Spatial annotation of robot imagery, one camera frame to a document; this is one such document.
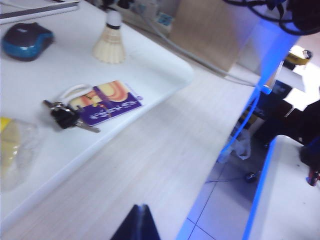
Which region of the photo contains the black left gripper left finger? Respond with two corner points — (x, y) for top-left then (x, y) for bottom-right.
(109, 204), (146, 240)

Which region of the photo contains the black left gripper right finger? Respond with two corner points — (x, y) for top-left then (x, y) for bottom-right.
(143, 204), (161, 240)

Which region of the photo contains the white feather shuttlecock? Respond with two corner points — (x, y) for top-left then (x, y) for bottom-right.
(91, 10), (127, 65)

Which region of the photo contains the white robot base platform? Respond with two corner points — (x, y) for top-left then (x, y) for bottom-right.
(246, 134), (320, 240)

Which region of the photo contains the black caster wheel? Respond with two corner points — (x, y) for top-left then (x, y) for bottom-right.
(243, 171), (258, 183)

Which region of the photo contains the white plastic bag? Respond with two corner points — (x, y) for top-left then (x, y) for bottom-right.
(228, 131), (252, 161)

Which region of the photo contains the bunch of keys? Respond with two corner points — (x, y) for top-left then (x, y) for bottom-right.
(42, 99), (101, 134)

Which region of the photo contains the clear bottle yellow label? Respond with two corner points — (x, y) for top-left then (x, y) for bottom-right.
(0, 116), (41, 192)

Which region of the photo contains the white desk riser shelf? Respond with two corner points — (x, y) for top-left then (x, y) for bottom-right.
(0, 0), (195, 226)

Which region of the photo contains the beige wooden board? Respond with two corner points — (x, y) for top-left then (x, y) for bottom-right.
(169, 0), (253, 72)

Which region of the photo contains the white power strip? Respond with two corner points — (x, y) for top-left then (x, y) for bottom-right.
(117, 0), (176, 33)

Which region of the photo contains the blue black computer mouse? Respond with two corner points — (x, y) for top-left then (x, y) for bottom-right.
(1, 22), (55, 62)

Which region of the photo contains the yellow black tape roll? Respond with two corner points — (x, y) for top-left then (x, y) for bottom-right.
(284, 46), (313, 66)

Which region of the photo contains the silver monitor stand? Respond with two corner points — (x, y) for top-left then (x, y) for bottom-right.
(0, 0), (81, 26)

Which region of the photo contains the white braided lanyard loop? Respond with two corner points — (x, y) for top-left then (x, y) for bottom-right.
(58, 83), (95, 106)

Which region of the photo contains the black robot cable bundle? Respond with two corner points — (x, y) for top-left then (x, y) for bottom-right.
(222, 0), (320, 36)

